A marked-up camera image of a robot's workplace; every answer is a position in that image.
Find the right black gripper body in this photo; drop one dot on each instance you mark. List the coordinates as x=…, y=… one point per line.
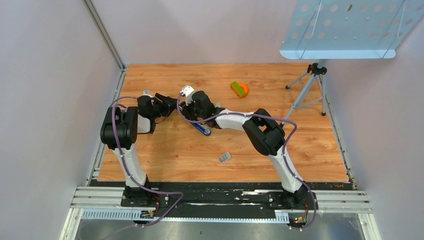
x=192, y=112

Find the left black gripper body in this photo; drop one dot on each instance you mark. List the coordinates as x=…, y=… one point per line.
x=159, y=109

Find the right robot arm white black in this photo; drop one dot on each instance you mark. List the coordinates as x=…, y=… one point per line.
x=265, y=133

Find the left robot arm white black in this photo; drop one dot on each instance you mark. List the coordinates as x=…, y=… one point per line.
x=119, y=131

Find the green orange tape dispenser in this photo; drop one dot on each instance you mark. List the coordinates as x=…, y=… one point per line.
x=240, y=89

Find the grey staple block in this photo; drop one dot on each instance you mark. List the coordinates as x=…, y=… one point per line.
x=224, y=157

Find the grey tripod stand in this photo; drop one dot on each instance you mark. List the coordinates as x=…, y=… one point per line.
x=315, y=73

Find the light blue perforated tray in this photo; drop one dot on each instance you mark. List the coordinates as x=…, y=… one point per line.
x=349, y=29

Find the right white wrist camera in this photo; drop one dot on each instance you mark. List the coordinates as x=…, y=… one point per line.
x=187, y=91

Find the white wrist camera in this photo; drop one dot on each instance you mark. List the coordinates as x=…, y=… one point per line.
x=146, y=92
x=187, y=91

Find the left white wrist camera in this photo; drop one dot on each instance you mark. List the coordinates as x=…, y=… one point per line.
x=146, y=92

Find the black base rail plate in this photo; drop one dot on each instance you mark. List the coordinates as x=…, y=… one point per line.
x=227, y=199

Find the white slotted cable duct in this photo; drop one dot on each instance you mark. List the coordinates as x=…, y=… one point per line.
x=140, y=215

